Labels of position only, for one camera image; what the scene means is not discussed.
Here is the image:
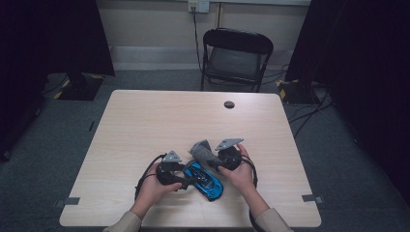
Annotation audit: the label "person's right hand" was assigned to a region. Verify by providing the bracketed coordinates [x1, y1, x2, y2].
[219, 143, 255, 194]

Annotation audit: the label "grey terry cloth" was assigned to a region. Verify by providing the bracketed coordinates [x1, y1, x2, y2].
[188, 138, 223, 168]

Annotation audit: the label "dark curtain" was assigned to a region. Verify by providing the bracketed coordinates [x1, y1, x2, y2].
[284, 0, 410, 207]
[0, 0, 116, 156]

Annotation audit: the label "person's left hand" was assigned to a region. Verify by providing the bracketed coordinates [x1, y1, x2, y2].
[137, 162, 183, 217]

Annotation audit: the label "grey tape strip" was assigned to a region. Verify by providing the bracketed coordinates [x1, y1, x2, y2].
[302, 193, 325, 205]
[54, 196, 81, 208]

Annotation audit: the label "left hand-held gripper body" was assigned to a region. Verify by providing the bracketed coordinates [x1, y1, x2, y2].
[156, 150, 187, 187]

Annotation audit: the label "black floor cables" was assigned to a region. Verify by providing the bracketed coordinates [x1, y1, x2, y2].
[288, 86, 335, 139]

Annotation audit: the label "black folding chair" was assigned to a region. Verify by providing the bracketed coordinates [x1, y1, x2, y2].
[200, 27, 275, 94]

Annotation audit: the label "black wall socket cable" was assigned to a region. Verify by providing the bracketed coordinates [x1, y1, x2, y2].
[191, 6, 204, 73]

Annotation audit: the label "hand-held gripper cable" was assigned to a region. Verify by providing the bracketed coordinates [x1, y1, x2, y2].
[134, 154, 167, 201]
[241, 154, 259, 232]

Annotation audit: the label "black stand base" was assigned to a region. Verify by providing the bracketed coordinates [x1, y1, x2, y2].
[276, 78, 320, 104]
[56, 72, 105, 102]

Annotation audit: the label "white wall socket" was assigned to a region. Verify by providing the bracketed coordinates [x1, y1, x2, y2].
[188, 0, 211, 14]

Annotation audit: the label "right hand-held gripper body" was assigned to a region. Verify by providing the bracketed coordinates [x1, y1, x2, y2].
[215, 138, 245, 172]

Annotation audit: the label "left hand-held gripper cable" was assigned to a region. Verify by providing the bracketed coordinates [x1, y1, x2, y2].
[134, 154, 167, 201]

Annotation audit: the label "right hand-held gripper cable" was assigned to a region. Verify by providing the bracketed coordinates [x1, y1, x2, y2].
[241, 154, 259, 232]

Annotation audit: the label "blue and black toy car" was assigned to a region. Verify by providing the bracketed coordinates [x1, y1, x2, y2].
[183, 159, 224, 202]

